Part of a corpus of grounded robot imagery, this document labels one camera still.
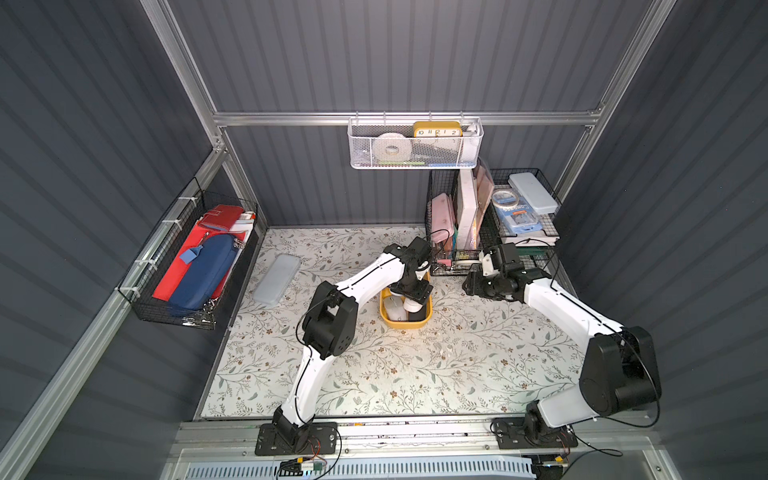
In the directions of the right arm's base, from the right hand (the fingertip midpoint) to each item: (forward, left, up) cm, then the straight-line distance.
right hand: (479, 292), depth 89 cm
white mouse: (-1, +25, -7) cm, 26 cm away
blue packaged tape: (+23, -13, +12) cm, 29 cm away
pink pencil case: (+30, +9, +3) cm, 31 cm away
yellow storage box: (-6, +22, -9) cm, 25 cm away
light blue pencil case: (+11, +68, -9) cm, 69 cm away
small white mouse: (-2, +20, -5) cm, 21 cm away
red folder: (+2, +77, +21) cm, 80 cm away
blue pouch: (-6, +70, +21) cm, 74 cm away
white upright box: (+24, +3, +15) cm, 28 cm away
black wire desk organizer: (+16, -22, +1) cm, 27 cm away
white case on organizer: (+32, -21, +12) cm, 40 cm away
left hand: (+1, +17, -4) cm, 18 cm away
